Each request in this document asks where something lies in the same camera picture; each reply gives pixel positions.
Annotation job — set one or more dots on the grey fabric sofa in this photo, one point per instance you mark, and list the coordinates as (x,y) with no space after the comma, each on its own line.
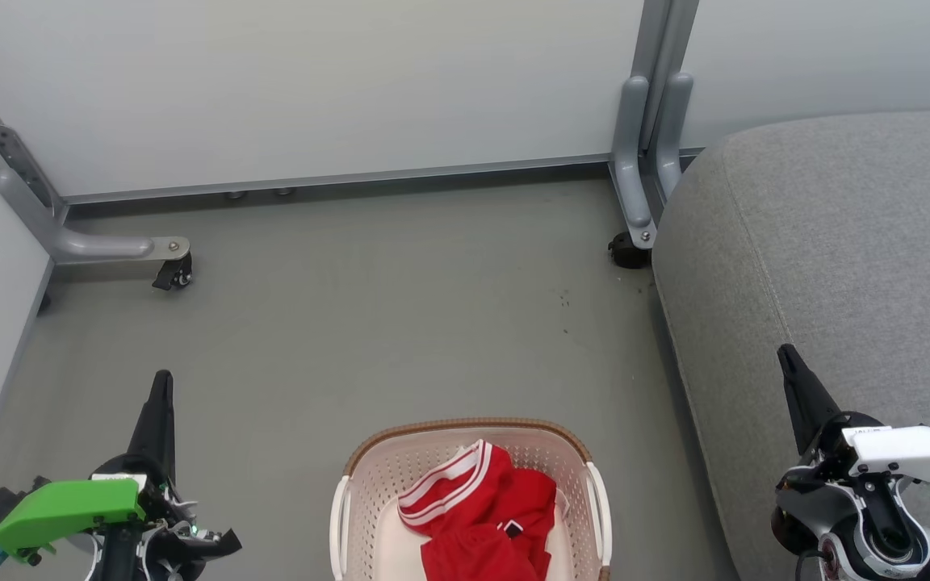
(836,242)

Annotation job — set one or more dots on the grey curved partition leg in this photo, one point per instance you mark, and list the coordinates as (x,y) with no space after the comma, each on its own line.
(77,244)

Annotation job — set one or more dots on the grey double partition post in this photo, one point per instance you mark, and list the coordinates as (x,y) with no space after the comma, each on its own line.
(643,121)

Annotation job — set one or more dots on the black caster wheel with lever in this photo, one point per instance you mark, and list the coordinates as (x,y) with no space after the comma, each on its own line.
(173,274)

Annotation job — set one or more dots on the black round caster wheel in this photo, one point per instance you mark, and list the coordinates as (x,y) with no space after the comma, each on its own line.
(628,252)

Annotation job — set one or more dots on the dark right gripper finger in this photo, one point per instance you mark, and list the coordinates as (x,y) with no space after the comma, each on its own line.
(806,399)

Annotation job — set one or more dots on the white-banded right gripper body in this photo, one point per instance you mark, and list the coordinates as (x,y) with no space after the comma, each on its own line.
(909,452)

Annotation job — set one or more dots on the beige perforated plastic laundry basket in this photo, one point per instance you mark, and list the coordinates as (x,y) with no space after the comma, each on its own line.
(384,484)

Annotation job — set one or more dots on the grey partition bottom rail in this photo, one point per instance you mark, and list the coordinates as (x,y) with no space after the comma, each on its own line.
(336,179)

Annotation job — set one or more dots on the red shorts with white trim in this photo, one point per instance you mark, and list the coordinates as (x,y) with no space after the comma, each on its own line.
(473,488)

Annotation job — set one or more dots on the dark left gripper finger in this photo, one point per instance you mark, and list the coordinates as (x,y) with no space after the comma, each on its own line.
(157,424)

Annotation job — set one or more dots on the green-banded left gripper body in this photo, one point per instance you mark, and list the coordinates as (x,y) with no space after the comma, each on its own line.
(69,508)

